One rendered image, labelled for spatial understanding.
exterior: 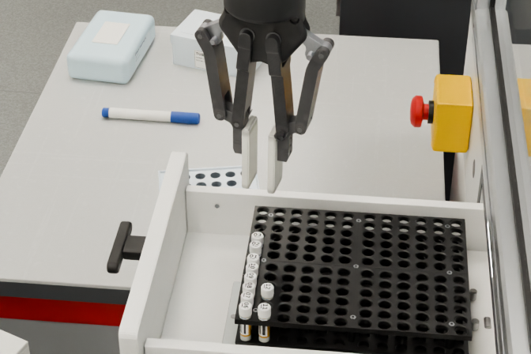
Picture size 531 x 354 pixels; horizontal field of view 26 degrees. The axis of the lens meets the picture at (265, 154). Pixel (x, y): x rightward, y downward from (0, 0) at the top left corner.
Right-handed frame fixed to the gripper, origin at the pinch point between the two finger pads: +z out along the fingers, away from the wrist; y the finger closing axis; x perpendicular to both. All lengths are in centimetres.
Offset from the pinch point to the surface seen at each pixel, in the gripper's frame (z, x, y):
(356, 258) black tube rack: 9.0, -2.0, 10.6
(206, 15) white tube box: 17, 57, -27
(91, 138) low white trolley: 22.9, 28.4, -33.2
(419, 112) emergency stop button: 10.1, 28.8, 11.2
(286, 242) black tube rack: 9.1, -1.7, 3.2
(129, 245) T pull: 8.2, -8.0, -11.4
